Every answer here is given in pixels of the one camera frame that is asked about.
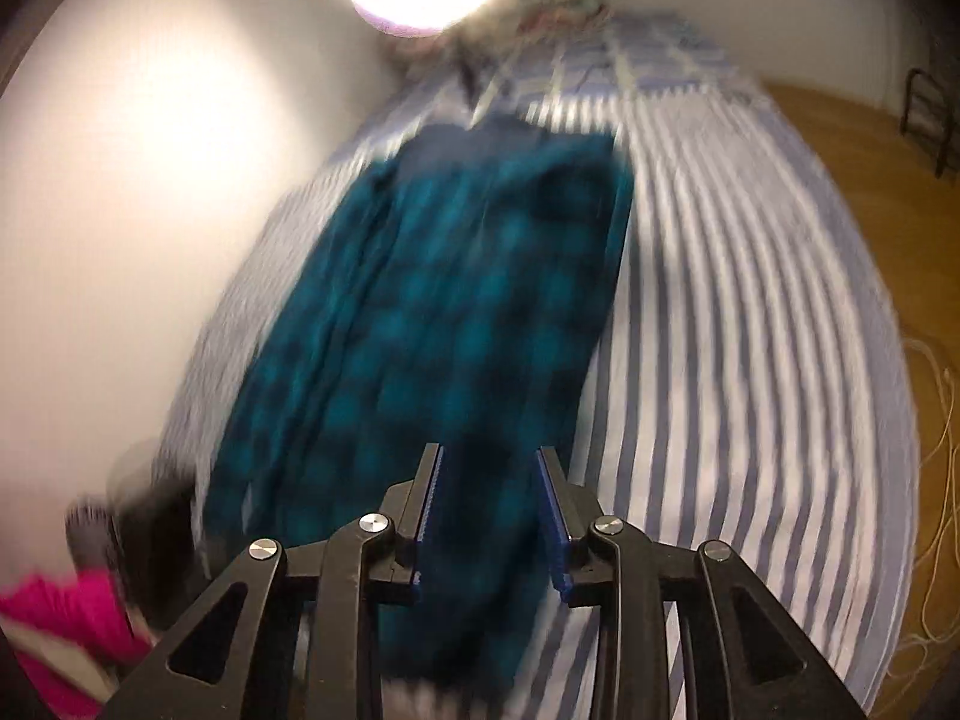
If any folded floral quilt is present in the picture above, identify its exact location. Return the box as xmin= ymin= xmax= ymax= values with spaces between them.
xmin=510 ymin=0 xmax=616 ymax=38

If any black metal clothes rack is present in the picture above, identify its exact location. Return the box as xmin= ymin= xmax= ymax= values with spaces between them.
xmin=896 ymin=67 xmax=960 ymax=181

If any white cable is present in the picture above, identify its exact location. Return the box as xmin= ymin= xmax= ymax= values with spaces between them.
xmin=900 ymin=337 xmax=953 ymax=653

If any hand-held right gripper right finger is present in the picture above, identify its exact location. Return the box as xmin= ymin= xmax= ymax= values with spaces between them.
xmin=536 ymin=446 xmax=863 ymax=720

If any teal plaid fleece jacket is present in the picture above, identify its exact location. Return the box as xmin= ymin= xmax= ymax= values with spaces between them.
xmin=196 ymin=114 xmax=635 ymax=691

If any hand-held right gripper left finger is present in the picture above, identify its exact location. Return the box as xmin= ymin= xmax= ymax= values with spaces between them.
xmin=105 ymin=442 xmax=445 ymax=720

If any striped bed sheet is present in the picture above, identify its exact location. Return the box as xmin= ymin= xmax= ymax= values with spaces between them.
xmin=157 ymin=82 xmax=920 ymax=713

